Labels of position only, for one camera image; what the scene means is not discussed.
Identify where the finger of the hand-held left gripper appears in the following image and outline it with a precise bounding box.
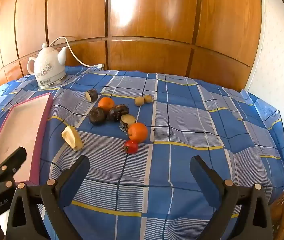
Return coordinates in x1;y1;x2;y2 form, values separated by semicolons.
0;147;27;194

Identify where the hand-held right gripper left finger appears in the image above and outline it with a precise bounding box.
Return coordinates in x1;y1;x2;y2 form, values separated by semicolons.
6;155;90;240

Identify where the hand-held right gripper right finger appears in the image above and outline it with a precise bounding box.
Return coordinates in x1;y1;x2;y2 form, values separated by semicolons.
190;155;274;240

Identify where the pink-rimmed cardboard box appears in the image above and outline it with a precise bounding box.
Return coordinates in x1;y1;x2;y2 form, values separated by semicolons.
0;92;54;184

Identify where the peeled pale yellow fruit piece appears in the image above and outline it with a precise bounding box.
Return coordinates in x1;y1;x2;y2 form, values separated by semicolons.
61;126;84;152

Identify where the small red tomato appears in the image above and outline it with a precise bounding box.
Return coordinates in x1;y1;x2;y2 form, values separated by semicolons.
122;140;139;154

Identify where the cut dark-skinned root piece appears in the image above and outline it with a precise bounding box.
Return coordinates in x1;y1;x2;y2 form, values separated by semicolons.
119;114;136;132
85;89;99;103

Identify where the orange tangerine with stem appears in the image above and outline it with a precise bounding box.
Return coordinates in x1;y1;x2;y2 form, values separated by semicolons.
128;122;148;142

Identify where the blue plaid tablecloth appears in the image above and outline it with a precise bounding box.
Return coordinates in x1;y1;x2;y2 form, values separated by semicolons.
0;66;284;240

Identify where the silver kettle base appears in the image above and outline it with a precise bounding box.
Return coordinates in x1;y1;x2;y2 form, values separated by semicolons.
37;76;67;90

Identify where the white ceramic electric kettle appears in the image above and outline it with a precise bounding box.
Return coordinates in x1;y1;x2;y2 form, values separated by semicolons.
27;43;67;85

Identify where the white power cord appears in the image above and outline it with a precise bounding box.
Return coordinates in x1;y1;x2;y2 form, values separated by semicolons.
48;37;100;68

